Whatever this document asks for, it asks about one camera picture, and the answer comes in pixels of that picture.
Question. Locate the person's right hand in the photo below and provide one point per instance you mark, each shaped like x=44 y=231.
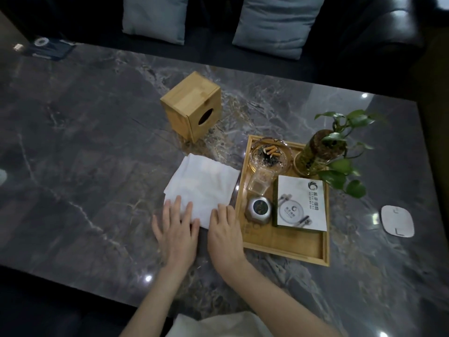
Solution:
x=224 y=243

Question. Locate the person's left hand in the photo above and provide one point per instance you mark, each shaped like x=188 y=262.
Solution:
x=177 y=242

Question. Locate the person's left thumb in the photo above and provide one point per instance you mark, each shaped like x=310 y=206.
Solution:
x=196 y=233

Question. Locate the person's right middle finger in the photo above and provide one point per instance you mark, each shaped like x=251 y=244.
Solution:
x=223 y=214

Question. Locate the person's left middle finger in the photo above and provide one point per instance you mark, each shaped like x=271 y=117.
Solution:
x=178 y=211

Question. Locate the person's right thumb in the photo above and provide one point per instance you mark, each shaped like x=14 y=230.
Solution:
x=210 y=238

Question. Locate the person's right little finger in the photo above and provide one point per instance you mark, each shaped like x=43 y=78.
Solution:
x=239 y=228

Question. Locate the person's left little finger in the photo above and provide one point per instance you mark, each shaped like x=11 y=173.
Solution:
x=156 y=226

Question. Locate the white cloth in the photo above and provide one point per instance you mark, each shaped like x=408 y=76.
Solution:
x=203 y=182

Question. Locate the person's right forearm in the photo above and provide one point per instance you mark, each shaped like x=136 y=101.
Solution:
x=277 y=305

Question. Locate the person's left forearm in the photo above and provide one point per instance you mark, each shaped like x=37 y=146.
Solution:
x=158 y=305

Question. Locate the silver metal lidded pot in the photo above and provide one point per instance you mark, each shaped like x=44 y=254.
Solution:
x=258 y=210

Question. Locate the wooden tray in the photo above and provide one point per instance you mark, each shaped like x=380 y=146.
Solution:
x=287 y=243

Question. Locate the small clear glass cup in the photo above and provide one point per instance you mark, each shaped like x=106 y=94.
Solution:
x=261 y=180

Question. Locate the white printed booklet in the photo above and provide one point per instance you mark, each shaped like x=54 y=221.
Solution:
x=301 y=207

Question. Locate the glass ashtray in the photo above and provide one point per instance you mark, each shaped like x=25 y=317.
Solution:
x=270 y=161

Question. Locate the person's white garment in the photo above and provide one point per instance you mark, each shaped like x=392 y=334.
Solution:
x=217 y=326

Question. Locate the bamboo tissue box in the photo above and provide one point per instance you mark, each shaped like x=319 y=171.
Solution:
x=189 y=101

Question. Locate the green plant in glass vase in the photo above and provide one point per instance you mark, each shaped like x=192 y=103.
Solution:
x=322 y=147

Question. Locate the white rounded square pad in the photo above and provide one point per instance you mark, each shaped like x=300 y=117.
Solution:
x=397 y=221

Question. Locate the pale round object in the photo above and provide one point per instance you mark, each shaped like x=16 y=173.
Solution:
x=2 y=176

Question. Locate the grey-blue cushion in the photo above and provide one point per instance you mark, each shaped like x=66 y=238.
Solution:
x=277 y=24
x=156 y=17

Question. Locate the dark blue flat card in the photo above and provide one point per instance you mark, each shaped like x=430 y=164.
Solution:
x=51 y=48

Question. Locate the small white tag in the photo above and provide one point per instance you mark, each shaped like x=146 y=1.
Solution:
x=18 y=47

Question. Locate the black leather sofa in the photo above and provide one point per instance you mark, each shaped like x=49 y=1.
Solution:
x=368 y=38

